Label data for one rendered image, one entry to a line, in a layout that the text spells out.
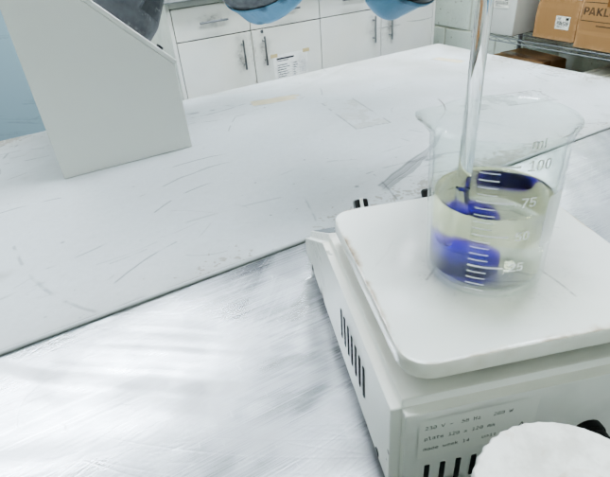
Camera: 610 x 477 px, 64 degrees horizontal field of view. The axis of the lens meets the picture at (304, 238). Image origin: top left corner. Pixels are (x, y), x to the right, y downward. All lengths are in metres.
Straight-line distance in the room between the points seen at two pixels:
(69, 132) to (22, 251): 0.17
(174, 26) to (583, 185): 2.24
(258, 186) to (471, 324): 0.34
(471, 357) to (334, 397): 0.12
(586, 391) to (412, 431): 0.07
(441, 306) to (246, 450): 0.13
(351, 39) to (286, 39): 0.42
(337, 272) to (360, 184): 0.24
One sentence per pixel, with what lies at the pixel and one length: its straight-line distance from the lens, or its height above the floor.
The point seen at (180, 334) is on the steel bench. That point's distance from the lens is 0.34.
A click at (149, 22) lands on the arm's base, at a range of 0.65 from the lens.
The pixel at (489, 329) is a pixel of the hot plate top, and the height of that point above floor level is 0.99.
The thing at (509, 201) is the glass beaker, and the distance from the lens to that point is 0.19.
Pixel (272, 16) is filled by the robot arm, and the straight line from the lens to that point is 0.73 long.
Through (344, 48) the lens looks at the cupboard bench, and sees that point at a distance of 2.99.
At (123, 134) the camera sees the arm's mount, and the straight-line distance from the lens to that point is 0.62.
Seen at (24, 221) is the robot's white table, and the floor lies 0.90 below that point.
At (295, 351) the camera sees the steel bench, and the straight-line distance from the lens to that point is 0.31.
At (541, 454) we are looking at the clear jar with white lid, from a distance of 0.18.
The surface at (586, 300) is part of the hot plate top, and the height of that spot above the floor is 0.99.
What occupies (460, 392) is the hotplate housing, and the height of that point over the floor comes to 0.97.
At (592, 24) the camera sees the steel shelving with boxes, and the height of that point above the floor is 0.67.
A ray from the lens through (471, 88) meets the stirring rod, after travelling 0.20.
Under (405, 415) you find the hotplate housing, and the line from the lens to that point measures 0.20.
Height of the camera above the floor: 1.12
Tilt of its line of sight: 33 degrees down
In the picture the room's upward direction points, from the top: 5 degrees counter-clockwise
